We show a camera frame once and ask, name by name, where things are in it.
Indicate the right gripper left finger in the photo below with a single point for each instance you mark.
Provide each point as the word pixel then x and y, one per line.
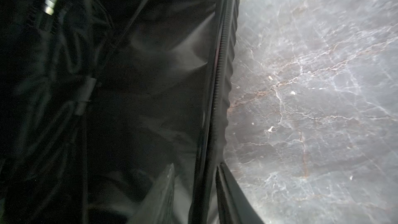
pixel 157 207

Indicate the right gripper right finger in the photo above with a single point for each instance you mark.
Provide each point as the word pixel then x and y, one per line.
pixel 233 206

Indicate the black hard-shell suitcase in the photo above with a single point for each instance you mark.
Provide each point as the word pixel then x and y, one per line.
pixel 99 96

